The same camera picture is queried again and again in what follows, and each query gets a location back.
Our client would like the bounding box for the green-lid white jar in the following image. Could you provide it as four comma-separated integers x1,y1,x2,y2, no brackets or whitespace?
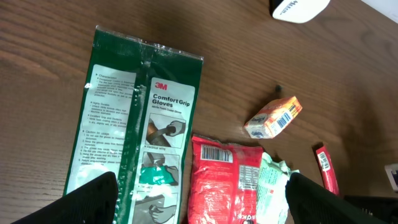
384,163,398,193

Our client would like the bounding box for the green white snack bag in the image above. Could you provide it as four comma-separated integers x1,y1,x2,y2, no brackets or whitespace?
64,26,204,223

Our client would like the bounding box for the small red wrapper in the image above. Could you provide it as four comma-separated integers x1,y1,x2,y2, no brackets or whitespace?
315,146,340,195

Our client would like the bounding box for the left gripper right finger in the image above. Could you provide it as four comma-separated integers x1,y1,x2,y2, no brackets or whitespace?
285,173,384,224

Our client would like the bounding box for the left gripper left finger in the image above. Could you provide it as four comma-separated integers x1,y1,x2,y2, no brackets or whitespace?
12,172,118,224

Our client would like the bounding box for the orange white small packet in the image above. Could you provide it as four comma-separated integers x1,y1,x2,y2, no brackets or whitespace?
244,96,302,139

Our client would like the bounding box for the red snack packet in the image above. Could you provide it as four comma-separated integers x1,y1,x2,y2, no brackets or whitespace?
188,135,263,224

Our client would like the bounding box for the white barcode scanner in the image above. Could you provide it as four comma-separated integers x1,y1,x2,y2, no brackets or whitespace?
270,0,330,24

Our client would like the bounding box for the teal white snack packet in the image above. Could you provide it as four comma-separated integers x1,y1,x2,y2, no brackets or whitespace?
256,152,299,224

